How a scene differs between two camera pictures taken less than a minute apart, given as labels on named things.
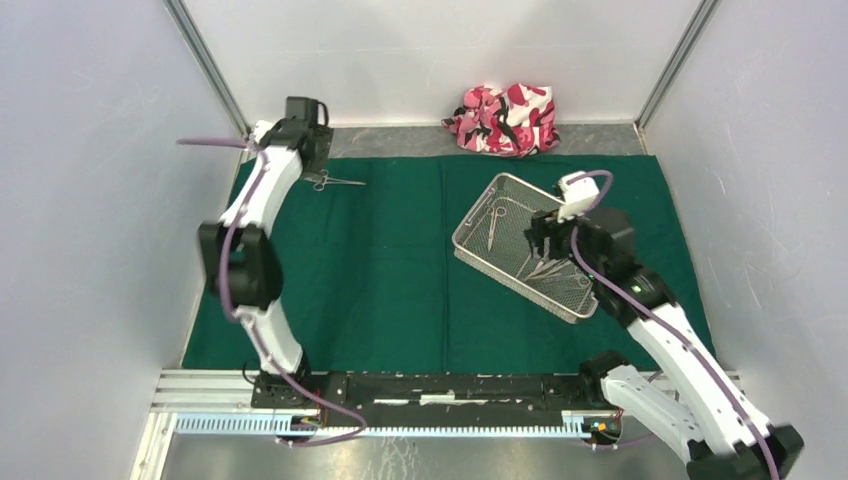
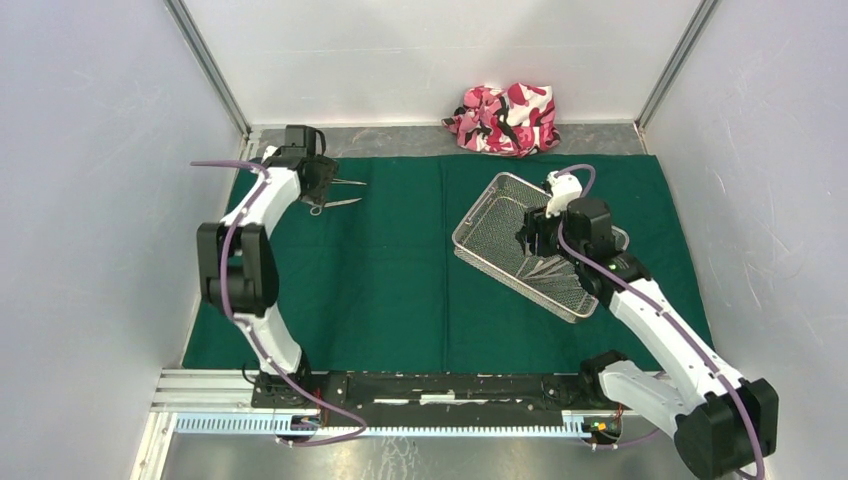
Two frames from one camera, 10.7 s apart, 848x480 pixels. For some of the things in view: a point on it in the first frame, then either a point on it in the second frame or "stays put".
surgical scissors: x=494 y=214 -> x=317 y=208
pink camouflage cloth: x=514 y=120 stays put
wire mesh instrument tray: x=489 y=235 stays put
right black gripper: x=545 y=224 stays put
